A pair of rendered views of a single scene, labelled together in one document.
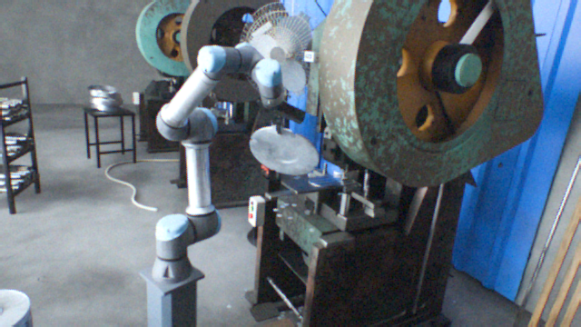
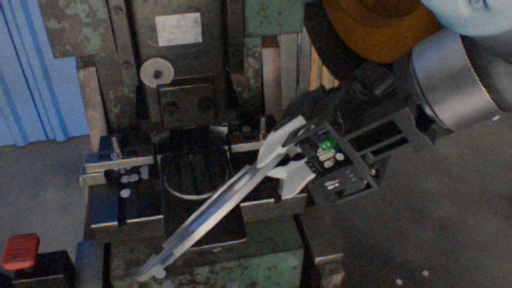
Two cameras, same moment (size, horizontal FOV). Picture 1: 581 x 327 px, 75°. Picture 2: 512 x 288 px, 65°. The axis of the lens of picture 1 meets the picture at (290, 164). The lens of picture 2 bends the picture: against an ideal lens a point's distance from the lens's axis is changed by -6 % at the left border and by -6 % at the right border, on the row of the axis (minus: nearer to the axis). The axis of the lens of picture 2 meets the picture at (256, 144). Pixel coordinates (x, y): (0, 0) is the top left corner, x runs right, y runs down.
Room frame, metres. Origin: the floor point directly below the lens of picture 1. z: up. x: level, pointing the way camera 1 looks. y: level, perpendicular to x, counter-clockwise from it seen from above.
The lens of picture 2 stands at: (1.30, 0.38, 1.35)
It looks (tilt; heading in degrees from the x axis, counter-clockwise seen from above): 39 degrees down; 289
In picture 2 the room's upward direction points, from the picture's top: straight up
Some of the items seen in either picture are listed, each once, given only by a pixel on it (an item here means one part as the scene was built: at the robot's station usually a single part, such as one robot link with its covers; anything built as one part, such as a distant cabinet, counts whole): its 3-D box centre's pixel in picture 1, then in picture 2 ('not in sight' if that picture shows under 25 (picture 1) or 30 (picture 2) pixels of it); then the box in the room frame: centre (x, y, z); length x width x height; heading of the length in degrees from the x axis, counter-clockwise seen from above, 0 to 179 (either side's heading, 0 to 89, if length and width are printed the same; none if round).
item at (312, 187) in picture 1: (311, 196); (202, 215); (1.58, -0.11, 0.72); 0.25 x 0.14 x 0.14; 121
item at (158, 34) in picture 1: (195, 77); not in sight; (4.83, 1.29, 0.87); 1.53 x 0.99 x 1.74; 124
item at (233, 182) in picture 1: (260, 100); not in sight; (3.34, 0.32, 0.87); 1.53 x 0.99 x 1.74; 119
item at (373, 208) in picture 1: (367, 197); (266, 135); (1.53, -0.35, 0.76); 0.17 x 0.06 x 0.10; 31
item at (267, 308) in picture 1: (306, 302); not in sight; (1.60, -0.14, 0.14); 0.59 x 0.10 x 0.05; 121
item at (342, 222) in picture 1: (341, 200); (195, 171); (1.67, -0.26, 0.68); 0.45 x 0.30 x 0.06; 31
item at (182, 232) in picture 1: (173, 234); not in sight; (1.31, 0.43, 0.62); 0.13 x 0.12 x 0.14; 141
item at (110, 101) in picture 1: (109, 123); not in sight; (3.88, 1.95, 0.40); 0.45 x 0.40 x 0.79; 43
